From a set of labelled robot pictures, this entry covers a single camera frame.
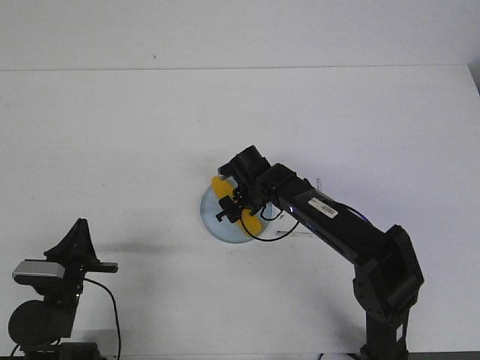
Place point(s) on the clear tape strip on table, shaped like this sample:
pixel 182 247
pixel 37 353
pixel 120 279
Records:
pixel 299 234

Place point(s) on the light blue round plate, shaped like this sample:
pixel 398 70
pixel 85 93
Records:
pixel 223 230

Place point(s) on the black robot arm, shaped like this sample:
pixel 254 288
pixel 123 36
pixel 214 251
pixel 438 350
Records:
pixel 37 327
pixel 388 276

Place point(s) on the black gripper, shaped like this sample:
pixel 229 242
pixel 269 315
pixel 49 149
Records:
pixel 77 257
pixel 252 192

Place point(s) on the yellow corn cob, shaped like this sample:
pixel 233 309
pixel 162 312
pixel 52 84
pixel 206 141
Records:
pixel 246 222

